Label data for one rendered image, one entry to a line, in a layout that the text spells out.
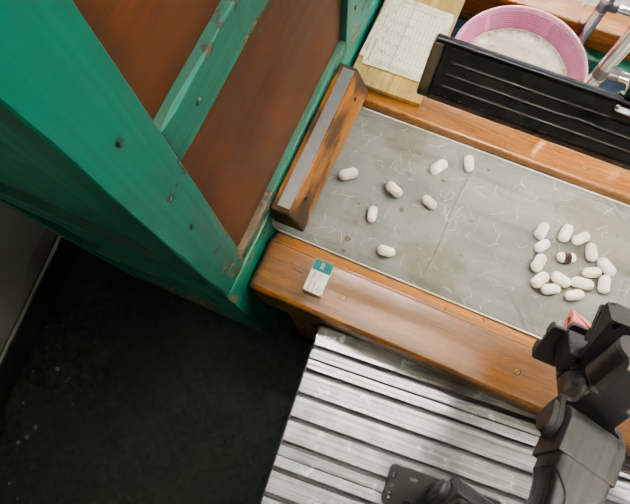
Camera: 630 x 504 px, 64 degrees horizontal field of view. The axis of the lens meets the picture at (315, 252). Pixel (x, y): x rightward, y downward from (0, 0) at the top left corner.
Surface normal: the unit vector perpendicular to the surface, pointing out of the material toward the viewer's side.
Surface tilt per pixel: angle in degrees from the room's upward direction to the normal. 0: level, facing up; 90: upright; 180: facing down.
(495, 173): 0
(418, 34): 0
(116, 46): 90
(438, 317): 0
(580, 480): 17
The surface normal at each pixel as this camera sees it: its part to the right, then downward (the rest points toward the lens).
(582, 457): 0.14, -0.47
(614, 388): -0.46, 0.42
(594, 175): -0.03, -0.25
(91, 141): 0.92, 0.38
